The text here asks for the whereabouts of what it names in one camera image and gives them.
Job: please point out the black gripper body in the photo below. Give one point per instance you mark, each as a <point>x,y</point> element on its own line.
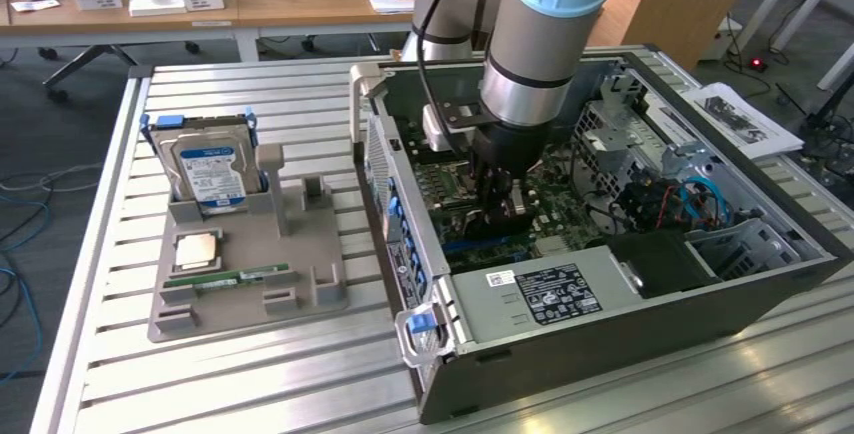
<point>510,149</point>

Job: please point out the graphics card with metal bracket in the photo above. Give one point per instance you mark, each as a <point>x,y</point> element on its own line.
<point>494,226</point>

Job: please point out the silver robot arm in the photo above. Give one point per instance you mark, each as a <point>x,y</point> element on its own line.
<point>534,39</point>

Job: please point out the CPU socket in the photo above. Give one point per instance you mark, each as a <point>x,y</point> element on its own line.
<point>461,179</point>

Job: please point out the green motherboard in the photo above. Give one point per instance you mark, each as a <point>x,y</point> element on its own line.
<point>567,209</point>

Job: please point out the silver chipset heatsink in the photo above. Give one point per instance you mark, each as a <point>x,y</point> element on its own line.
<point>555,245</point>

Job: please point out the blue expansion slot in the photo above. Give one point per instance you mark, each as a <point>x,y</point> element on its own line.
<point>461,245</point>

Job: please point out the perforated metal disk bay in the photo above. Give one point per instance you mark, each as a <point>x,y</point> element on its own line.
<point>603,146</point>

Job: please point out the grey power supply unit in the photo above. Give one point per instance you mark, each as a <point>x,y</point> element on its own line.
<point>487,314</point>

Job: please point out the open black PC case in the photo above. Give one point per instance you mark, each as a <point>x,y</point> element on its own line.
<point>601,354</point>

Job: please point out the printed paper sheets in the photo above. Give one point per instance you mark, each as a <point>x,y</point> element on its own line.
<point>747,124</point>

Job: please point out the grey parts rack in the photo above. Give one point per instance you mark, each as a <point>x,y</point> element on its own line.
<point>254,234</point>

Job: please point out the wooden cabinet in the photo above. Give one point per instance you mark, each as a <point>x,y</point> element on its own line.
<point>667,4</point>

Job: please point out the open silver disk bay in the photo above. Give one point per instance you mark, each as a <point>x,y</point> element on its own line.
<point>747,249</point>

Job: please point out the white floor device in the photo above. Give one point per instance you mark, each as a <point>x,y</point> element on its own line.
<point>727,44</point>

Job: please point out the hard disk in blue carrier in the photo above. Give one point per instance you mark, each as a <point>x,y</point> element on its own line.
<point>212,174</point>

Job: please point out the power strip with red light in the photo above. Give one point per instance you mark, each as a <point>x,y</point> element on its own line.
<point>757,64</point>

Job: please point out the CPU chip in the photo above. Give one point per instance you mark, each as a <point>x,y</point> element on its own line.
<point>195,251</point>

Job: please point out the black tripod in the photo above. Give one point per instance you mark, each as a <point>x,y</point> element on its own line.
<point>828,114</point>

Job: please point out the flat white box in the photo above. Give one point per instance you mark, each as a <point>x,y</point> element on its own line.
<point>156,10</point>

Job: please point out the white label card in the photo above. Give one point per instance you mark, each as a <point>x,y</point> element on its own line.
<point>34,5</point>

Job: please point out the black camera bracket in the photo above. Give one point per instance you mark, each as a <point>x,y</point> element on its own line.
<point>453,121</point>

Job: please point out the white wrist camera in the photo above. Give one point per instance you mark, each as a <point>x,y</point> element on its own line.
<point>441,131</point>

